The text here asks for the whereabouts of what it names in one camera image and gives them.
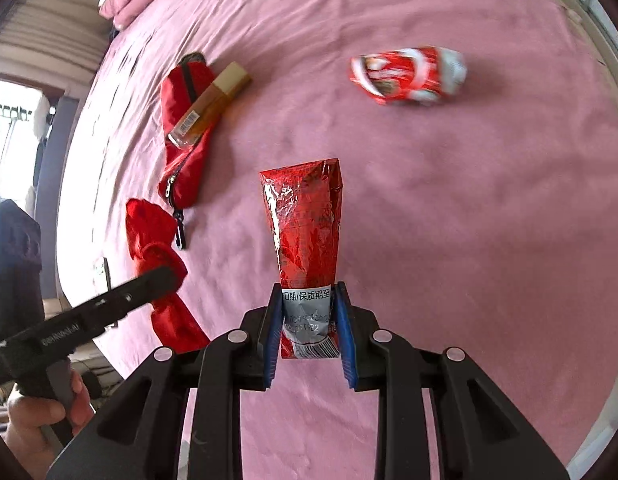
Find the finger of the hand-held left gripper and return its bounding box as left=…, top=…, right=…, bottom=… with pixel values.
left=91, top=266, right=183, bottom=328

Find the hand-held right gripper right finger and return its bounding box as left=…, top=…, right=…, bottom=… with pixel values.
left=334, top=282, right=572, bottom=480

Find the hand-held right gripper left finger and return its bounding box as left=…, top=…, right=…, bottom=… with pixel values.
left=46, top=282, right=284, bottom=480

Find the red cloth bag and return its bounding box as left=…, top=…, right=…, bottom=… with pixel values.
left=125, top=198, right=211, bottom=353

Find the red foil snack packet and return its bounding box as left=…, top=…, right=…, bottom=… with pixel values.
left=259, top=158, right=346, bottom=361

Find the person's left hand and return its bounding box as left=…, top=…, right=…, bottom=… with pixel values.
left=4, top=370, right=96, bottom=480

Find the black cloth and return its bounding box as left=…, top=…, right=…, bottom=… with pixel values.
left=0, top=200, right=44, bottom=348

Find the red zip pouch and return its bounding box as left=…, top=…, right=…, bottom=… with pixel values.
left=158, top=52, right=214, bottom=252

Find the bed with pink sheet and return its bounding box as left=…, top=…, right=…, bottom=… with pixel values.
left=54, top=0, right=618, bottom=480

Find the amber rectangular bottle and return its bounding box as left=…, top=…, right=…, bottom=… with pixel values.
left=167, top=61, right=252, bottom=148

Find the window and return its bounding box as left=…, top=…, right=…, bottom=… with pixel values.
left=0, top=77, right=54, bottom=201

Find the beige curtain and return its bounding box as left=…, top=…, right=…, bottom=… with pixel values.
left=0, top=0, right=114, bottom=91

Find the crumpled red white wrapper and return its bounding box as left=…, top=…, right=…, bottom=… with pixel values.
left=350, top=46, right=467, bottom=107

